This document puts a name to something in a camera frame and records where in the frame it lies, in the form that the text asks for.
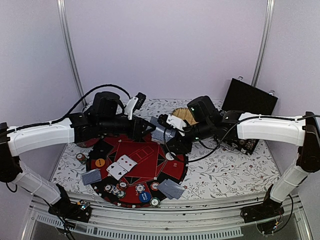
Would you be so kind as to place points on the orange big blind button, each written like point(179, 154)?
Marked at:
point(100, 162)

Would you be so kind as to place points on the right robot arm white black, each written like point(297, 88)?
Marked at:
point(301, 131)

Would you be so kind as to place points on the face-up clubs card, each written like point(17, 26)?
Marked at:
point(116, 171)

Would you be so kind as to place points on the face-up diamonds card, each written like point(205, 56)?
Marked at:
point(126, 163)

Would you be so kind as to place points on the black poker set case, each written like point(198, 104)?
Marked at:
point(241, 96)

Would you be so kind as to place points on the white dealer button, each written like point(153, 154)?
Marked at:
point(169, 156)

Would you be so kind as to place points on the red floral round dish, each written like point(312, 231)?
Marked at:
point(87, 144)

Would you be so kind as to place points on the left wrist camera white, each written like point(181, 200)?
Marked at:
point(135, 103)

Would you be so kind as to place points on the aluminium frame post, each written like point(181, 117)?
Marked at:
point(61, 7)
point(270, 4)

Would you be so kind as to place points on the blue white poker chip stack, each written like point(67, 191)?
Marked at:
point(118, 192)

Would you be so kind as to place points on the woven bamboo tray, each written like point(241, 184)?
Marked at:
point(184, 114)

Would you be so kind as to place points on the multicolour chip stack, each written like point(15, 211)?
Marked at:
point(81, 158)

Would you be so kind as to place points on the red white poker chip stack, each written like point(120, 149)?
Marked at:
point(154, 186)

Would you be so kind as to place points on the green poker chip stack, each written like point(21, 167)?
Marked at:
point(154, 202)

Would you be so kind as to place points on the aluminium front rail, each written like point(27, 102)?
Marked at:
point(194, 219)

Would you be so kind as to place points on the round red black poker mat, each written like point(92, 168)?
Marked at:
point(152, 166)

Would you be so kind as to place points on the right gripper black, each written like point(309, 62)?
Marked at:
point(182, 146)

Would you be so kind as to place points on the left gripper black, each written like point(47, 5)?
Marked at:
point(136, 131)

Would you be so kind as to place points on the dealt blue card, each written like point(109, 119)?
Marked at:
point(168, 191)
point(91, 177)

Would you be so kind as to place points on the blue small blind button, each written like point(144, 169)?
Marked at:
point(144, 197)

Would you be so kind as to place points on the aluminium frame post right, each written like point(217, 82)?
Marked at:
point(270, 4)

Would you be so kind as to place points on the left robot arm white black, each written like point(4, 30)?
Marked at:
point(17, 140)

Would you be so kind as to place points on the aluminium frame post left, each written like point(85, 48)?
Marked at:
point(61, 7)

